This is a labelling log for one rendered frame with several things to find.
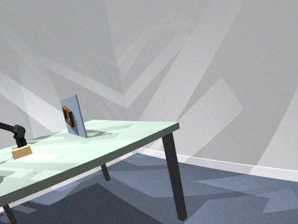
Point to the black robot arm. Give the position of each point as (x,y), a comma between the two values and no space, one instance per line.
(18,131)

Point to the brown wooden picture frame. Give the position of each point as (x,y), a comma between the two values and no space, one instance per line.
(68,116)

